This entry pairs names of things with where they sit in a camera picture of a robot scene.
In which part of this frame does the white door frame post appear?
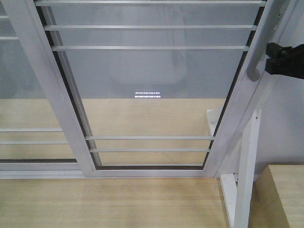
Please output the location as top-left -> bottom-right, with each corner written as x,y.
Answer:
204,0 -> 304,177

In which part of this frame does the aluminium door floor track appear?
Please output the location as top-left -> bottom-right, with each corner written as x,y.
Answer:
0,170 -> 85,180

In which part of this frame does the light wooden box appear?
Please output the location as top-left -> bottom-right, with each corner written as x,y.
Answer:
249,164 -> 304,228

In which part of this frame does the wooden platform board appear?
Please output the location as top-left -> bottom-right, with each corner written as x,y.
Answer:
0,98 -> 227,228

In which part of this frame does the white sliding glass door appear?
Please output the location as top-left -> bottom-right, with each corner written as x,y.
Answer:
2,0 -> 285,179

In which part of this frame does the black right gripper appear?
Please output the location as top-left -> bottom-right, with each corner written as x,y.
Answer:
265,43 -> 304,79

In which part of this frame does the white triangular support bracket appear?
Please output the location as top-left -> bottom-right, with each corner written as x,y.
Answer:
220,109 -> 262,228

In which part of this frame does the grey metal door handle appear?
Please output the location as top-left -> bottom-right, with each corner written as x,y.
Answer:
246,0 -> 290,82

